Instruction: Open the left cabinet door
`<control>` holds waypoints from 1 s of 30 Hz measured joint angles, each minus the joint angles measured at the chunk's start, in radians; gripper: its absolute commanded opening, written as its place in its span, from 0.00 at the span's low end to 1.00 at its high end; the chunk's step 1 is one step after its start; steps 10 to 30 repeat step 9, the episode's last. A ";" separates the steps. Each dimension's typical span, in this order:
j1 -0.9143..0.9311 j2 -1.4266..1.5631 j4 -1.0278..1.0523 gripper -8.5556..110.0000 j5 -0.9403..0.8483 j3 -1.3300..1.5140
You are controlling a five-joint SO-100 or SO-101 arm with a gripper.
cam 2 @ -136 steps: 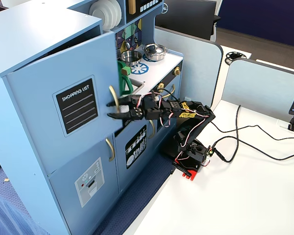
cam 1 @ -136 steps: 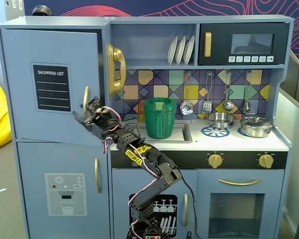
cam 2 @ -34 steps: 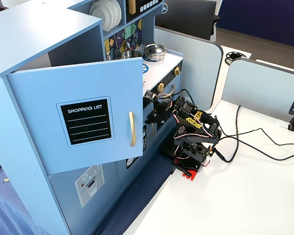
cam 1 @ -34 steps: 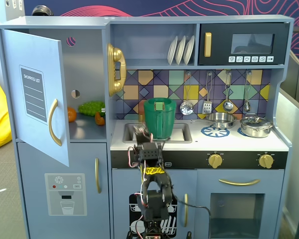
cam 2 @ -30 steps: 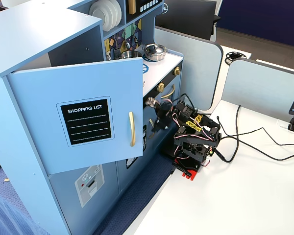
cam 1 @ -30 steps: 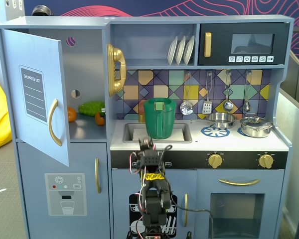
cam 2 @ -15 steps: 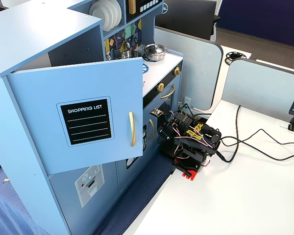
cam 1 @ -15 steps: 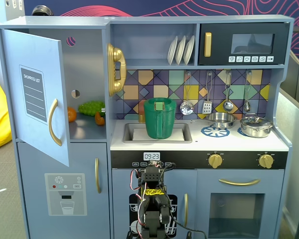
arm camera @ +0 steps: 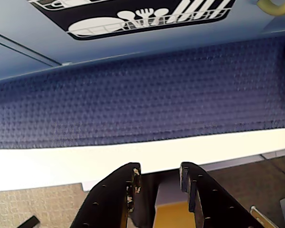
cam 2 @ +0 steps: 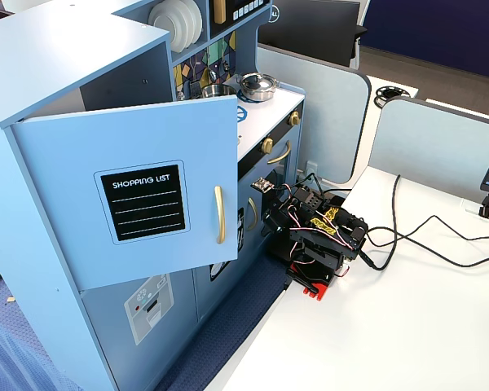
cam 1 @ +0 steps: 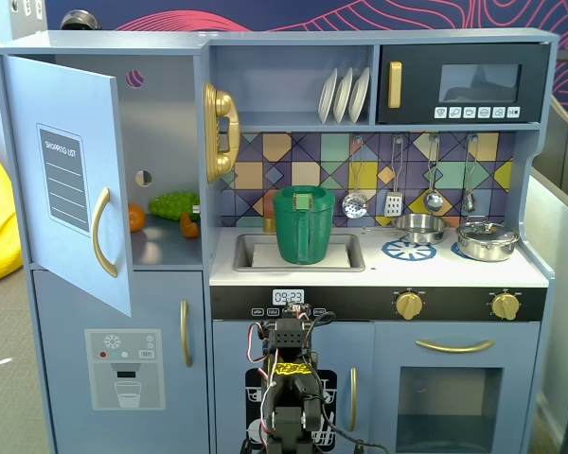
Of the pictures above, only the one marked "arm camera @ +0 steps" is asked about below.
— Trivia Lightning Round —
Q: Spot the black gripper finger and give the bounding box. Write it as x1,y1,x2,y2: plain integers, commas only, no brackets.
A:
70,162,143,228
179,161,268,228

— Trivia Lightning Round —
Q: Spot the blue dishwasher door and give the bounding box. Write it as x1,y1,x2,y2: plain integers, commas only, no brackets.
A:
0,0,285,68

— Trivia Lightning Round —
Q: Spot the yellow grey box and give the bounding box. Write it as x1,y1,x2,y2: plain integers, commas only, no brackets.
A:
153,182,196,228

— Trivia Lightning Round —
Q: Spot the black flat bar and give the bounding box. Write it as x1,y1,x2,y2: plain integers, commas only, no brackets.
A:
20,215,40,228

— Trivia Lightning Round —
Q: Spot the blue woven mat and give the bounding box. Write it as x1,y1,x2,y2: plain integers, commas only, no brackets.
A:
0,35,285,150

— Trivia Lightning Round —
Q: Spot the blue toy kitchen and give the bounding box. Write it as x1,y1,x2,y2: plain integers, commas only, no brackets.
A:
0,0,285,84

